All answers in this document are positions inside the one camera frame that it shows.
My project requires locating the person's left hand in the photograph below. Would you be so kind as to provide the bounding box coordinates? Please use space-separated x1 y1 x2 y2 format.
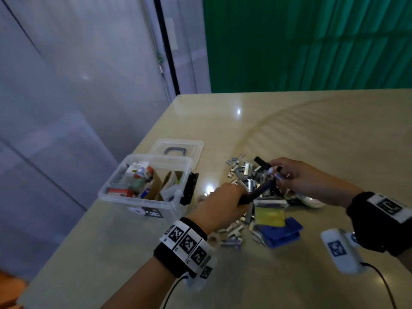
187 183 253 234

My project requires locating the person's right hand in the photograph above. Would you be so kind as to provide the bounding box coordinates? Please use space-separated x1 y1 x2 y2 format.
267 158 363 209

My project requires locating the pile of metal staple strips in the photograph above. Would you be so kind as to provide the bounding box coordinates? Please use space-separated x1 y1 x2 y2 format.
206 153 303 250

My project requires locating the yellow sticky notepad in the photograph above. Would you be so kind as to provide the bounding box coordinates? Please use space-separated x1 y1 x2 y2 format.
254 198 288 228

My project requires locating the small white staple box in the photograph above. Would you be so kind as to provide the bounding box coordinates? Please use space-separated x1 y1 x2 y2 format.
125 162 155 181

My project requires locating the red stapler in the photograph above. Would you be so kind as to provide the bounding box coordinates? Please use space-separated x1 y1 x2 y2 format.
107 186 133 196

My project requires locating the transparent storage box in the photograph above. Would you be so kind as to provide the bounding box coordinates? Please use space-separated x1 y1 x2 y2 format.
98 154 199 219

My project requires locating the person's left forearm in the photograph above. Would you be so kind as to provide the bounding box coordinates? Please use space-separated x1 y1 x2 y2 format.
100 256 178 309

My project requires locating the person's right forearm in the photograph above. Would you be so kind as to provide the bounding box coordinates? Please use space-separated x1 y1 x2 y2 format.
399 248 412 274

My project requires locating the black marker wristband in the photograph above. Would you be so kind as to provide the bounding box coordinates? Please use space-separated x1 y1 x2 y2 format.
346 191 412 257
153 217 218 279

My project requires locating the brown cardboard box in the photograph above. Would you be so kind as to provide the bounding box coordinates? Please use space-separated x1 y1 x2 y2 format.
151 170 184 200

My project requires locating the transparent box lid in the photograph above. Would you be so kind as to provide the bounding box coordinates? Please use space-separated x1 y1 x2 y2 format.
149 139 205 168

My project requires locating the green curtain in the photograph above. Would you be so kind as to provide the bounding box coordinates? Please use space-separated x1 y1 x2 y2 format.
203 0 412 94

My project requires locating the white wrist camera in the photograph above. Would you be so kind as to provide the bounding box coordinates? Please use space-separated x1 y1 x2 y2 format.
321 228 364 276
187 254 218 290

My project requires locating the black camera cable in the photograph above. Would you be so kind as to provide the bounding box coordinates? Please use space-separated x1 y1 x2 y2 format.
161 273 191 309
360 262 397 309

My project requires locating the black window post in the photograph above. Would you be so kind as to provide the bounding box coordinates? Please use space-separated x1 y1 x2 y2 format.
154 0 181 97

